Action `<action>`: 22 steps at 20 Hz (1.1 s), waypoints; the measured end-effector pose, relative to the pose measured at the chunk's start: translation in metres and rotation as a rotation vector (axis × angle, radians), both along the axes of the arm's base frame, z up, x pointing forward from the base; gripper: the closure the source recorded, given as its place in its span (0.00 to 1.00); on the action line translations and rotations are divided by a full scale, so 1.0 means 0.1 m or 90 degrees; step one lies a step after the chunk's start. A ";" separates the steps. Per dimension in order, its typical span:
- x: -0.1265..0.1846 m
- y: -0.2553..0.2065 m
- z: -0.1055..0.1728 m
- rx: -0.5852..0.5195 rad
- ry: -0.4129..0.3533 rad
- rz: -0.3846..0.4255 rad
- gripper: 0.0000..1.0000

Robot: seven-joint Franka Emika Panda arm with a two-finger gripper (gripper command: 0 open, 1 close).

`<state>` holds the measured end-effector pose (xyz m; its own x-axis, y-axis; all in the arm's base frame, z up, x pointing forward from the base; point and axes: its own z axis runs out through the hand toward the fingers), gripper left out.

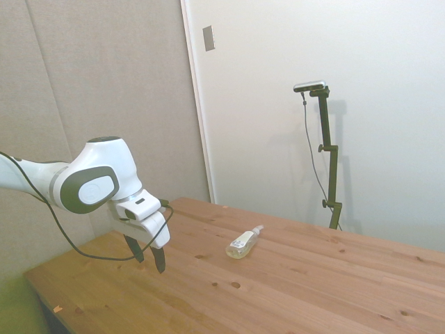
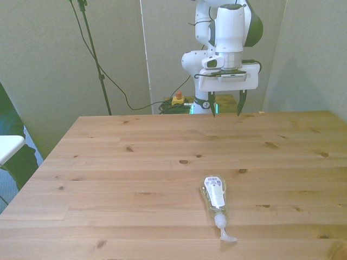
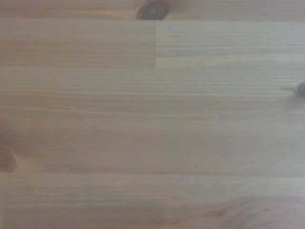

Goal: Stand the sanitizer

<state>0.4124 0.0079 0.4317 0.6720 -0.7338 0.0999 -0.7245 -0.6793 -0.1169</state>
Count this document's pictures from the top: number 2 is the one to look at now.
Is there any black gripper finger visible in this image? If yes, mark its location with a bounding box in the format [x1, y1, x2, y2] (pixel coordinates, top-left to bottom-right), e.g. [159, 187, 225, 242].
[208, 91, 217, 118]
[236, 90, 248, 118]

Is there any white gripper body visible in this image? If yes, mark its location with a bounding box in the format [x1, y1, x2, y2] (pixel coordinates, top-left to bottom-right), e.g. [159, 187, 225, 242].
[198, 62, 259, 92]

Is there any clear sanitizer pump bottle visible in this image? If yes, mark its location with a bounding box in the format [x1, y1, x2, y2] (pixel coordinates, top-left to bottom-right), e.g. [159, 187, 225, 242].
[199, 174, 239, 243]

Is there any yellow emergency stop button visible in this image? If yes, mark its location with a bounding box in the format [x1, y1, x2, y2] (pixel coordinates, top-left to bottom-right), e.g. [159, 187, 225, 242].
[171, 91, 185, 107]

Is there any white folding table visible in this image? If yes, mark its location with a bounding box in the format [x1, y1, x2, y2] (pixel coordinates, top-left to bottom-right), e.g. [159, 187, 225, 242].
[0, 134, 26, 166]

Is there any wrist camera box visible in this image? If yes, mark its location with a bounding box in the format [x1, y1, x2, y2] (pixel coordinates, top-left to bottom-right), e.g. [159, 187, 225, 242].
[210, 69, 248, 82]

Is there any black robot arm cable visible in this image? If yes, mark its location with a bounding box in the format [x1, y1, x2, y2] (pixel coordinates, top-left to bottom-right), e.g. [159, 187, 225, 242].
[188, 4, 263, 79]

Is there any coiled dark cable bundle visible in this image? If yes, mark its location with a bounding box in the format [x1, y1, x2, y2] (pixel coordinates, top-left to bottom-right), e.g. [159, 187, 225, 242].
[158, 100, 196, 115]

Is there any white vertical wall trim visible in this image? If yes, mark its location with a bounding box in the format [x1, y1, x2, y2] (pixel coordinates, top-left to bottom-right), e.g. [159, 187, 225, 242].
[139, 0, 153, 115]

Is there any black camera cable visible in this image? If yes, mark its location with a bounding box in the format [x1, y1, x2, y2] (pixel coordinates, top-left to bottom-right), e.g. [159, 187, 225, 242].
[68, 0, 192, 111]

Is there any black camera stand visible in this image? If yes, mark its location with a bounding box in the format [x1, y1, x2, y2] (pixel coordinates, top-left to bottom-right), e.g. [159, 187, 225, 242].
[66, 0, 113, 116]

